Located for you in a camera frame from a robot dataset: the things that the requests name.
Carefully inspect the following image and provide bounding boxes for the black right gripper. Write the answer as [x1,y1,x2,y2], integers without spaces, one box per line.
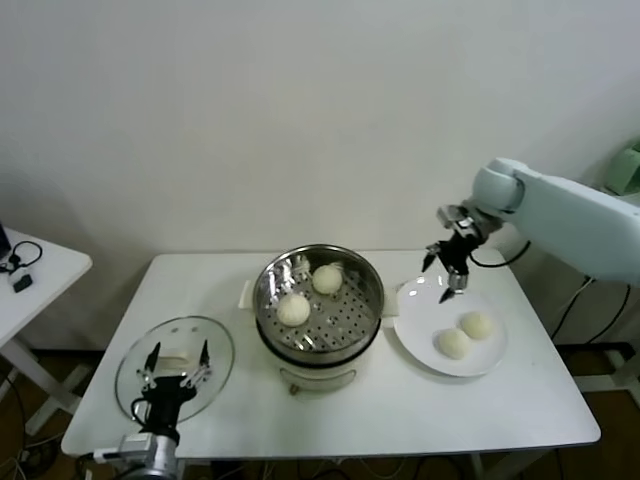
[421,233,482,305]

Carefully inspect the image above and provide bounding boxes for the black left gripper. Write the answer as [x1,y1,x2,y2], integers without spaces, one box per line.
[132,339,211,436]

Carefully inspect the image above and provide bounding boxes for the white steamed baozi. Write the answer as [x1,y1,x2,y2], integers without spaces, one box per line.
[312,264,345,295]
[437,328,472,360]
[276,293,310,327]
[460,311,495,341]

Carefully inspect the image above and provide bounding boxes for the stainless steel steamer basket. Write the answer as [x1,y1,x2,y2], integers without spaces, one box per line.
[252,243,387,354]

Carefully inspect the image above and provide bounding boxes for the steel steamer pot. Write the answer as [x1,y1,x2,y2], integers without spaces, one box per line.
[238,279,401,396]

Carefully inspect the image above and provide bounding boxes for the round glass pot lid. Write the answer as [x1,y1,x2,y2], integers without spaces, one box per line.
[114,314,236,426]

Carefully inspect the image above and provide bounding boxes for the white round plate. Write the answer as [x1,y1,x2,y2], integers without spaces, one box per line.
[392,276,510,379]

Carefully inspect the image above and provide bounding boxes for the white side table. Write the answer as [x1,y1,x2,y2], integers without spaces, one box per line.
[0,227,95,436]

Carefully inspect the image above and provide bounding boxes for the pale green box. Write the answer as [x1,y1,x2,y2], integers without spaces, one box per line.
[604,141,640,196]

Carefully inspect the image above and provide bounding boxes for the dark blue device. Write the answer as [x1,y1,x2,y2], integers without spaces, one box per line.
[0,217,14,261]

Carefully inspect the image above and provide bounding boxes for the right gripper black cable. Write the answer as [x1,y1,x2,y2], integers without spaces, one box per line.
[469,239,532,268]

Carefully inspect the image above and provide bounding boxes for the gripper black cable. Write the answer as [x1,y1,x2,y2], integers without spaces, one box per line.
[130,397,152,427]
[469,239,532,268]

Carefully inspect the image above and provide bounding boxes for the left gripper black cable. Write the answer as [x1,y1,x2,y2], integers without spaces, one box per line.
[130,397,152,427]

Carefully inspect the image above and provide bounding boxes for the white wall cable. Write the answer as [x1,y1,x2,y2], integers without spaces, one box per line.
[542,277,599,326]

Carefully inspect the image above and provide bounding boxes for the black wall cable with adapter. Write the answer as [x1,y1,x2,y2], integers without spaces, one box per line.
[552,282,634,346]

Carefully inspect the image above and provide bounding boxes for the black wired headphones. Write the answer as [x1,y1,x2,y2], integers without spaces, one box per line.
[0,241,44,276]

